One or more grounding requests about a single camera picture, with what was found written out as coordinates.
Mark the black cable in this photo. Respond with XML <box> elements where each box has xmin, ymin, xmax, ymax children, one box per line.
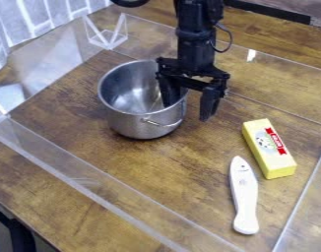
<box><xmin>109</xmin><ymin>0</ymin><xmax>151</xmax><ymax>9</ymax></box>

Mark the clear acrylic barrier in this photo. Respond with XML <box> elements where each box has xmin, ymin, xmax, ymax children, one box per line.
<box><xmin>0</xmin><ymin>8</ymin><xmax>321</xmax><ymax>252</ymax></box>

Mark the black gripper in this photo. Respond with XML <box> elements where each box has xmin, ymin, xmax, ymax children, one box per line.
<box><xmin>156</xmin><ymin>30</ymin><xmax>230</xmax><ymax>121</ymax></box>

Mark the yellow butter block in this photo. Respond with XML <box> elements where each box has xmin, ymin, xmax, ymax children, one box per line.
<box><xmin>242</xmin><ymin>118</ymin><xmax>296</xmax><ymax>179</ymax></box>

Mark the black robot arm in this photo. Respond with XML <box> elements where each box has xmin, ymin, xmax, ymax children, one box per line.
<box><xmin>156</xmin><ymin>0</ymin><xmax>230</xmax><ymax>121</ymax></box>

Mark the white patterned curtain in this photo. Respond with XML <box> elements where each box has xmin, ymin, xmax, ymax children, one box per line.
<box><xmin>0</xmin><ymin>0</ymin><xmax>112</xmax><ymax>70</ymax></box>

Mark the stainless steel pot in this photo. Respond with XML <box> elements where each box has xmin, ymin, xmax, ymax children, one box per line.
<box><xmin>97</xmin><ymin>60</ymin><xmax>188</xmax><ymax>140</ymax></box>

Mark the black bar at back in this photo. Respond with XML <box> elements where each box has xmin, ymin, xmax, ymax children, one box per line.
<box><xmin>223</xmin><ymin>0</ymin><xmax>310</xmax><ymax>25</ymax></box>

